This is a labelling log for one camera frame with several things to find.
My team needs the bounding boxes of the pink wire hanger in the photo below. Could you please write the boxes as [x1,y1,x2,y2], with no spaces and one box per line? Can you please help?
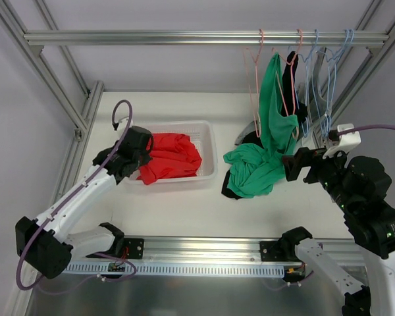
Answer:
[242,29,264,138]
[271,28,304,140]

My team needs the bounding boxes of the blue wire hanger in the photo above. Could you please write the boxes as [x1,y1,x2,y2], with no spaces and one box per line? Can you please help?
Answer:
[320,29,354,138]
[298,29,320,138]

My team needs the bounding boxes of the red tank top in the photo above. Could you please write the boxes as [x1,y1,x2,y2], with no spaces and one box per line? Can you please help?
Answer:
[137,133,202,185]

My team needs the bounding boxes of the green tank top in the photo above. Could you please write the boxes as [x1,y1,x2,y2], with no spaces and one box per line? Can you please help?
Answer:
[223,52,300,199]

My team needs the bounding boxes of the black tank top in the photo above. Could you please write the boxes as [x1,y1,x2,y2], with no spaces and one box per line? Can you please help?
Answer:
[221,51,309,200]

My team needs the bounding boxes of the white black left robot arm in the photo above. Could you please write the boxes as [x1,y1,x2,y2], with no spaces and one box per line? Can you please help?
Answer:
[15,126,153,279]

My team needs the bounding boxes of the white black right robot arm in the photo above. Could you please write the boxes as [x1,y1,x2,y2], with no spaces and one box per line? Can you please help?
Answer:
[272,147,395,315]

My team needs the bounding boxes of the grey tank top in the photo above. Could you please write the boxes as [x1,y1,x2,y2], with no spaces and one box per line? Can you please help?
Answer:
[234,46,333,147]

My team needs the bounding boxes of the white perforated plastic basket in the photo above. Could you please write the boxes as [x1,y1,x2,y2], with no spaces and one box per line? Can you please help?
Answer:
[140,120,218,184]

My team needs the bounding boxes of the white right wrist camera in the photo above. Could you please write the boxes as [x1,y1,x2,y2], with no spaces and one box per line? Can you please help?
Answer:
[323,124,361,159]

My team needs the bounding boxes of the aluminium frame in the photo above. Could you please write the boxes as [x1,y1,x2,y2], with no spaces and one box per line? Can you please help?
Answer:
[0,0,395,316]

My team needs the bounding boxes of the white slotted cable duct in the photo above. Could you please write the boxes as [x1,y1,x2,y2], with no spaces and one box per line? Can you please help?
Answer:
[64,261,285,278]

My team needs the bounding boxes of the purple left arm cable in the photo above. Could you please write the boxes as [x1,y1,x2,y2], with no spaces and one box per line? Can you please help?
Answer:
[16,99,138,291]

